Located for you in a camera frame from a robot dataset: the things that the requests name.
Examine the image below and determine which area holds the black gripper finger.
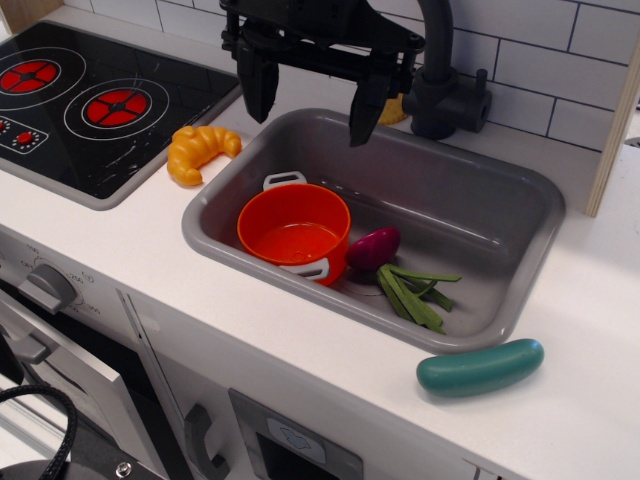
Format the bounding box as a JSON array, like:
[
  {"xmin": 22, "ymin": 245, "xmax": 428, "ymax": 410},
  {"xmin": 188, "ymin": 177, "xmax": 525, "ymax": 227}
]
[
  {"xmin": 236, "ymin": 39, "xmax": 279, "ymax": 123},
  {"xmin": 349, "ymin": 52, "xmax": 399, "ymax": 147}
]

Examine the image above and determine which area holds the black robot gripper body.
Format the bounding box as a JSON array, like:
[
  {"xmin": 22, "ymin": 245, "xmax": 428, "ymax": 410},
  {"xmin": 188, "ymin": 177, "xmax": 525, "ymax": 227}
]
[{"xmin": 220, "ymin": 1, "xmax": 425, "ymax": 93}]

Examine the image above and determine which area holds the purple beet with green leaves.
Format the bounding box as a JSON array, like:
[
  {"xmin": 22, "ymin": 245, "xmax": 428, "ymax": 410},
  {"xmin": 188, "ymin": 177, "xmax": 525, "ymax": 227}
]
[{"xmin": 345, "ymin": 227, "xmax": 462, "ymax": 335}]

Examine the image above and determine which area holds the grey sink basin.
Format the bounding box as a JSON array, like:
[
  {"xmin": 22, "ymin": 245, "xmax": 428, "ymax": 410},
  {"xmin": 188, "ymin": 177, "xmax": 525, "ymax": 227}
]
[{"xmin": 182, "ymin": 109, "xmax": 565, "ymax": 353}]

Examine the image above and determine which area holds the orange toy pot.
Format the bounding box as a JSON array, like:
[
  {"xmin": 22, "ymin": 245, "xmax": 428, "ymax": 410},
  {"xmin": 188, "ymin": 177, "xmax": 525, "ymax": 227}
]
[{"xmin": 236, "ymin": 171, "xmax": 352, "ymax": 286}]

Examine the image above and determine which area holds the yellow round toy sponge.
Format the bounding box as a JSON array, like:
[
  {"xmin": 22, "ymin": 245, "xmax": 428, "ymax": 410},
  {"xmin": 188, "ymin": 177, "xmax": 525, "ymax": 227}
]
[{"xmin": 378, "ymin": 93, "xmax": 407, "ymax": 126}]

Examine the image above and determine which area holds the black toy faucet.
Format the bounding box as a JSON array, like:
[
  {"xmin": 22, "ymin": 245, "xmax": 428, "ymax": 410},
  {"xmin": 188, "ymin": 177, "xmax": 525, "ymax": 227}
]
[{"xmin": 402, "ymin": 0, "xmax": 492, "ymax": 140}]

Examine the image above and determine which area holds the yellow toy croissant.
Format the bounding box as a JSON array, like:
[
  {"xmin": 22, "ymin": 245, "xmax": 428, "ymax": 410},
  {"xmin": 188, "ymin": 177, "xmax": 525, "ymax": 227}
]
[{"xmin": 167, "ymin": 125, "xmax": 242, "ymax": 187}]

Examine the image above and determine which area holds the black toy stovetop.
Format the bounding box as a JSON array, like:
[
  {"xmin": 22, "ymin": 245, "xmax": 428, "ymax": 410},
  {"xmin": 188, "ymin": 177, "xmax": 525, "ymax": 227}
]
[{"xmin": 1, "ymin": 21, "xmax": 240, "ymax": 210}]

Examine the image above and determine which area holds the wooden side panel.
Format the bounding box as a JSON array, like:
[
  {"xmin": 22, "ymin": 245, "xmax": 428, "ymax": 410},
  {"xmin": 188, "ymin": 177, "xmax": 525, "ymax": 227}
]
[{"xmin": 584, "ymin": 39, "xmax": 639, "ymax": 218}]

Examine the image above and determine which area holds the grey oven knob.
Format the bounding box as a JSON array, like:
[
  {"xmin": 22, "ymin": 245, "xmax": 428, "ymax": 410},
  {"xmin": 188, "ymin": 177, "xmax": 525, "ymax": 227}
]
[{"xmin": 18, "ymin": 264, "xmax": 77, "ymax": 314}]

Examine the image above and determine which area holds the teal toy cucumber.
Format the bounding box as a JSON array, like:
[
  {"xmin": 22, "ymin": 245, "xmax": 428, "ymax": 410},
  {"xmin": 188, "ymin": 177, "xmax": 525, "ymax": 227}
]
[{"xmin": 416, "ymin": 339, "xmax": 545, "ymax": 398}]

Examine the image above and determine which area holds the grey cabinet door handle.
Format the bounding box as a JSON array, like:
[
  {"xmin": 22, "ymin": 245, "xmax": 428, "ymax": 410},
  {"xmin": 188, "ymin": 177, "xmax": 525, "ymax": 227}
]
[{"xmin": 184, "ymin": 404, "xmax": 230, "ymax": 480}]

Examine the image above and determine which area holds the grey oven door handle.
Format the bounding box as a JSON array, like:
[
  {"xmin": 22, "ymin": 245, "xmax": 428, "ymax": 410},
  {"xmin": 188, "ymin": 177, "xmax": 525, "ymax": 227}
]
[{"xmin": 1, "ymin": 327, "xmax": 55, "ymax": 365}]

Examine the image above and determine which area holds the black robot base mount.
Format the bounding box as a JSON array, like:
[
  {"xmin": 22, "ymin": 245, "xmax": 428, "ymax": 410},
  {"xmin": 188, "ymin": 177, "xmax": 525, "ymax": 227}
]
[{"xmin": 1, "ymin": 449, "xmax": 163, "ymax": 479}]

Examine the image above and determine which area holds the black braided cable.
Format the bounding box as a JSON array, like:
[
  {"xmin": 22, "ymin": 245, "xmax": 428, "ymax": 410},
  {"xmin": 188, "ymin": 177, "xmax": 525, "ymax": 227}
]
[{"xmin": 0, "ymin": 384, "xmax": 80, "ymax": 480}]

